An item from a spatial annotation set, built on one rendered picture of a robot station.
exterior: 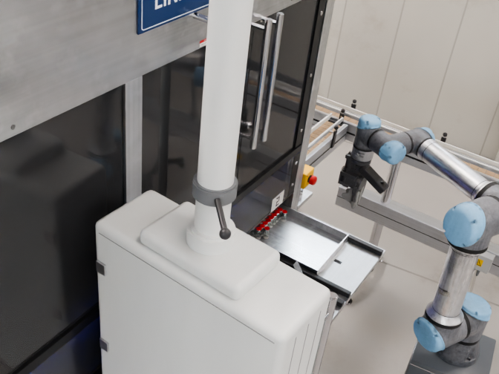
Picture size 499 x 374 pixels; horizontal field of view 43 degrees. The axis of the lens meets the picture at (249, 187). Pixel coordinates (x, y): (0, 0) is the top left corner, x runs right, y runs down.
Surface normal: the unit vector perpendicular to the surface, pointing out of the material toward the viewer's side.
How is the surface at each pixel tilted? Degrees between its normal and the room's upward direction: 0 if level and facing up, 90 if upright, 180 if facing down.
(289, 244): 0
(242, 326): 90
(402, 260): 0
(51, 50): 90
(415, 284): 0
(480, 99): 90
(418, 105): 90
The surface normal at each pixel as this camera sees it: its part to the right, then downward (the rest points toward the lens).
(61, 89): 0.83, 0.39
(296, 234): 0.11, -0.81
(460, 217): -0.84, 0.11
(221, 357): -0.59, 0.41
